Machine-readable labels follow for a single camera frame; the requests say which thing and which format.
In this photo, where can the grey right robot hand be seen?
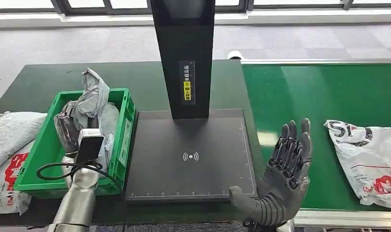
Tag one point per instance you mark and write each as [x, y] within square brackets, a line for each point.
[285, 179]

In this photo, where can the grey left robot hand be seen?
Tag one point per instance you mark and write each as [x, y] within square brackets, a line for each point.
[67, 131]

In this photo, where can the grey plastic parcel bag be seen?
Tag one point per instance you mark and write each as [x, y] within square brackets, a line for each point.
[93, 96]

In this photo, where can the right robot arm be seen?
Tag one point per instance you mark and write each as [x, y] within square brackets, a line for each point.
[283, 226]

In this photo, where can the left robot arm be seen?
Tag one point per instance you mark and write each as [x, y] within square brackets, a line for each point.
[77, 201]

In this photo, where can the green plastic crate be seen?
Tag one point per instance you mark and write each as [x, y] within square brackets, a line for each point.
[45, 150]

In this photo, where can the white textured parcel bag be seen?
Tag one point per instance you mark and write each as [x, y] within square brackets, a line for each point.
[12, 134]

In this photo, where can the white parcel bag red print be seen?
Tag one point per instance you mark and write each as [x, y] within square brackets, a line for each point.
[8, 182]

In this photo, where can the white parcel bag black lettering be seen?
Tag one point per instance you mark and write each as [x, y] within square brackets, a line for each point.
[368, 160]

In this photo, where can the green conveyor belt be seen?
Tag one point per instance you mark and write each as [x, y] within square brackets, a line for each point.
[311, 96]

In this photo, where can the yellow black column label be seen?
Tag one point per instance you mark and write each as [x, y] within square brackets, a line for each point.
[188, 82]

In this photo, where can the white conveyor roller end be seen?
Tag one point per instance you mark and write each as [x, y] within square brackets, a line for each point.
[235, 55]

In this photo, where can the black scanner column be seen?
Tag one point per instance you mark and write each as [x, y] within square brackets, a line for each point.
[186, 41]

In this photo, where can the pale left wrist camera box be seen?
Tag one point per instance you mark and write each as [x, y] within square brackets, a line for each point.
[89, 145]

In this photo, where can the silver conveyor frame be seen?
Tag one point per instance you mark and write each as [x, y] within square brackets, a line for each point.
[343, 219]

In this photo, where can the black scanner base plate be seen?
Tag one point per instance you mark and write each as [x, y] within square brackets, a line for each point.
[189, 173]

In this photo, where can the dark window frame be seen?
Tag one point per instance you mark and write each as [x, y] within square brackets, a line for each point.
[62, 6]

